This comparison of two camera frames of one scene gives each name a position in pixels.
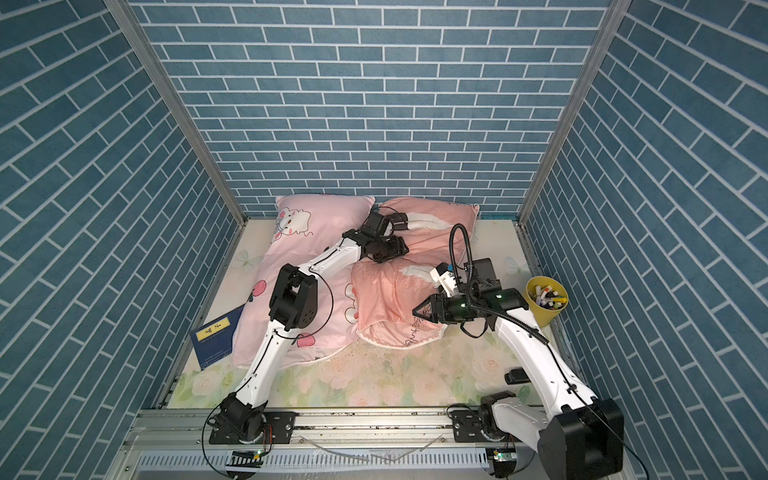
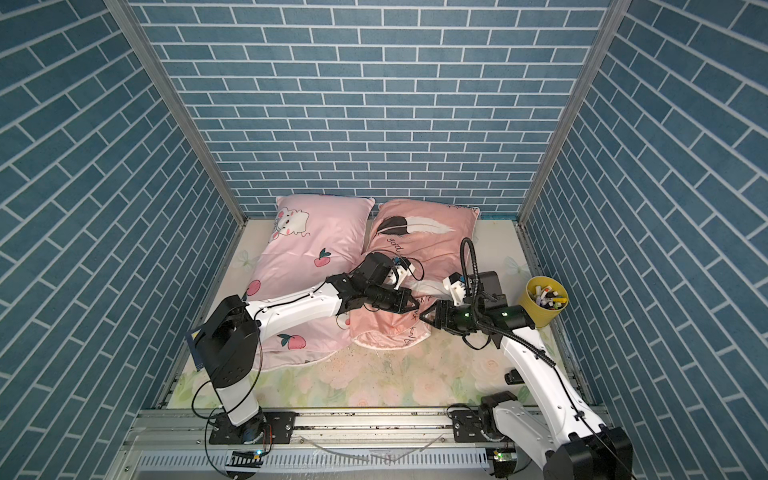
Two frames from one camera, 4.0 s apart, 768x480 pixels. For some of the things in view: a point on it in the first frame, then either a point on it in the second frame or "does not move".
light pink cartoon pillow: [303, 227] does not move
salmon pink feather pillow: [386, 294] does not move
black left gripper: [395, 248] -> [400, 298]
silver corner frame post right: [615, 14] does not move
